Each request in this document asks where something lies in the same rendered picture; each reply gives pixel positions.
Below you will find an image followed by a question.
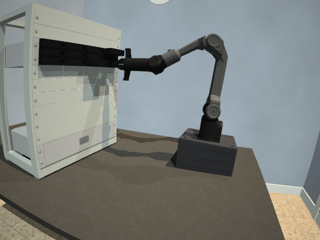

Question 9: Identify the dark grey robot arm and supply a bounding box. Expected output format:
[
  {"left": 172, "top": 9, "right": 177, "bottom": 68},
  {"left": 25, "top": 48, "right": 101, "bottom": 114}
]
[{"left": 134, "top": 33, "right": 228, "bottom": 143}]

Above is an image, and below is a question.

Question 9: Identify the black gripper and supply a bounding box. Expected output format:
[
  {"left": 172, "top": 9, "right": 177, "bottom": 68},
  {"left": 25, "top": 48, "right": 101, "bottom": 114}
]
[{"left": 111, "top": 48, "right": 137, "bottom": 81}]

